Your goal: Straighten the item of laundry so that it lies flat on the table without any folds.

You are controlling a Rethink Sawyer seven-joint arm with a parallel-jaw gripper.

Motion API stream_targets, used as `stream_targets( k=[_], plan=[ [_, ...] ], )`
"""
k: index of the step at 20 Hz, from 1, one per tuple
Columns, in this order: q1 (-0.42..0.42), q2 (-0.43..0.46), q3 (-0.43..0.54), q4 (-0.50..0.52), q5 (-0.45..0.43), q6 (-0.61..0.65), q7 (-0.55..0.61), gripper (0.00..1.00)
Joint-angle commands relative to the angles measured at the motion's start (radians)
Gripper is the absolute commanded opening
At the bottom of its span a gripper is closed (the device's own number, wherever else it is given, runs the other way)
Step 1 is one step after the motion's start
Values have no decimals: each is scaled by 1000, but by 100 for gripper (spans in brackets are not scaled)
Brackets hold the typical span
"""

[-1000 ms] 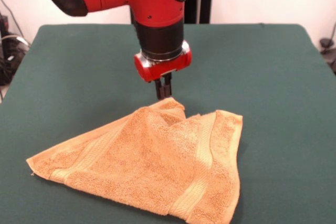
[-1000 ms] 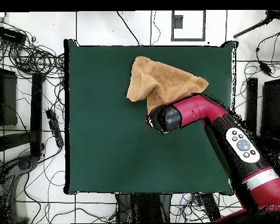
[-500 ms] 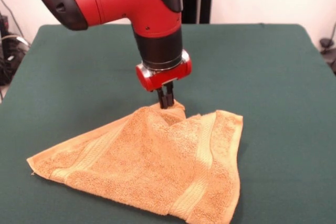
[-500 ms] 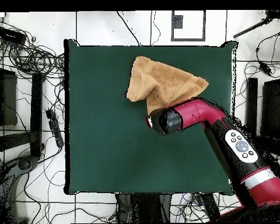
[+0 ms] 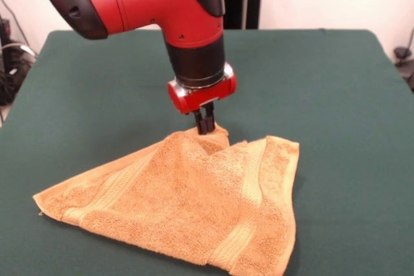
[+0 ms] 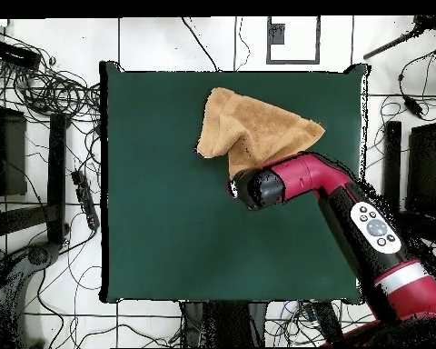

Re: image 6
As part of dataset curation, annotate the black power strip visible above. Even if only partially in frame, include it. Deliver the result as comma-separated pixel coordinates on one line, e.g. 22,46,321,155
71,169,100,231
307,301,346,345

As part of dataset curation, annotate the dark green table cloth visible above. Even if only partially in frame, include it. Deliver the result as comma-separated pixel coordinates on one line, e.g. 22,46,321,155
99,60,371,304

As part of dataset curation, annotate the orange terry towel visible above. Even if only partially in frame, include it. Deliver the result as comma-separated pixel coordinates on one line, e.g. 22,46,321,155
195,86,327,180

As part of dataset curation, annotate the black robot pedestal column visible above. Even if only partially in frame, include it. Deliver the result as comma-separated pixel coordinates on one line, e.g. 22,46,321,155
180,300,270,348

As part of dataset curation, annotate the black cable with adapter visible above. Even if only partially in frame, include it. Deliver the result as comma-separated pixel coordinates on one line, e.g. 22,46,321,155
398,46,436,122

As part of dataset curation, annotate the black electronics box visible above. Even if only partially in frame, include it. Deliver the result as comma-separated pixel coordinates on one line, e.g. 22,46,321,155
0,40,42,70

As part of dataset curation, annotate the black tripod leg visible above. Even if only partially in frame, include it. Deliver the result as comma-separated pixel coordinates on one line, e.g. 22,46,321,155
362,15,436,61

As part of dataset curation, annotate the grey square floor frame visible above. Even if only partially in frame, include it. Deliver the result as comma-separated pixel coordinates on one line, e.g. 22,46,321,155
265,15,322,65

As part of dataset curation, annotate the black metal stand frame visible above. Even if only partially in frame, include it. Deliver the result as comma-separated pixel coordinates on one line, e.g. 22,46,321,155
0,105,71,249
380,121,436,252

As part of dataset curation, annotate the tangled black cable bundle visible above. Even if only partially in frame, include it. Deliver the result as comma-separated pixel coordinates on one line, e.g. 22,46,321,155
0,28,104,123

